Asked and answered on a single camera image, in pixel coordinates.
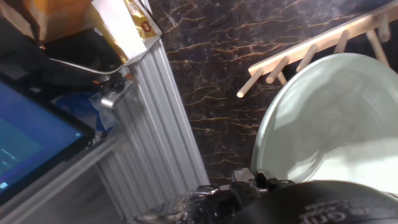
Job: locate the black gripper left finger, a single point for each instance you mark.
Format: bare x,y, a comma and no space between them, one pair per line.
244,182

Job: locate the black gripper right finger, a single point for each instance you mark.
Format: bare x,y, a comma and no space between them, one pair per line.
276,183

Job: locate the pale green round dish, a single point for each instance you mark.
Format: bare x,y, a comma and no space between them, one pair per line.
329,124

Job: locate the wooden dish rack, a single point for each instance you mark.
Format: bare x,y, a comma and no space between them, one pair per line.
311,46

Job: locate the blue plastic packet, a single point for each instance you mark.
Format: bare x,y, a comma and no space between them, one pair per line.
77,104

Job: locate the white gold snack pack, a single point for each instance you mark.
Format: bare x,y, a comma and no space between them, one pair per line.
124,28

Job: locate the black round base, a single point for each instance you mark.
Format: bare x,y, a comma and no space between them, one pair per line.
81,56

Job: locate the computer monitor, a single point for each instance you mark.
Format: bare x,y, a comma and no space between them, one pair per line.
34,133

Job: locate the brown cardboard box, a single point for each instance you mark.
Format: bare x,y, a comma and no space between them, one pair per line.
56,18

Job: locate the small silver camera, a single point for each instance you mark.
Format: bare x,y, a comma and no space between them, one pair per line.
113,96

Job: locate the slanted aluminium frame strut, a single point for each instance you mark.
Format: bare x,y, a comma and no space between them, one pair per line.
62,177

